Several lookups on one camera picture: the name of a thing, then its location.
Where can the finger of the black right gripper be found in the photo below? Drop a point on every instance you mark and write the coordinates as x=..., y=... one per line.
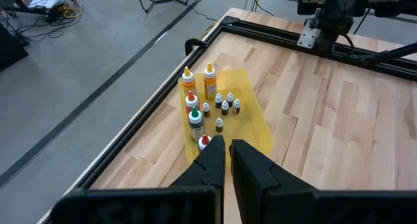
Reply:
x=347, y=4
x=333, y=4

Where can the black floor box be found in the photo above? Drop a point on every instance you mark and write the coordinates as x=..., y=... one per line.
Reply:
x=9, y=48

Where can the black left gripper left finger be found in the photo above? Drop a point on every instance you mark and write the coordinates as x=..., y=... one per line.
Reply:
x=195, y=198

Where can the large yellow food coloring bottle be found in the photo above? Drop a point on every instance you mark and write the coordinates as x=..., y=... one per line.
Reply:
x=189, y=84
x=210, y=82

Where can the large orange food coloring bottle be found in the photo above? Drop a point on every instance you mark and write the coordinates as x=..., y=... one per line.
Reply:
x=191, y=102

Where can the white board on floor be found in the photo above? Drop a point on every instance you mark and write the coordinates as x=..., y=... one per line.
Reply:
x=44, y=0

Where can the large green food coloring bottle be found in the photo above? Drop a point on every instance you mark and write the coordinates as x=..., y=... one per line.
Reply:
x=196, y=124

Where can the black aluminium rig frame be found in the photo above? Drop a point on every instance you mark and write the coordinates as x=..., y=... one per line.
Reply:
x=146, y=115

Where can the yellow translucent plastic bin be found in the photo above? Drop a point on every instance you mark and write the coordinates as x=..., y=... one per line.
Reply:
x=254, y=129

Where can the large red food coloring bottle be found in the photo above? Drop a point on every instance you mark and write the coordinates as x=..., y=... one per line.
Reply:
x=204, y=142

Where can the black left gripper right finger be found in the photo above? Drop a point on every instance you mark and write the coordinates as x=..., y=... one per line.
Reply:
x=277, y=201

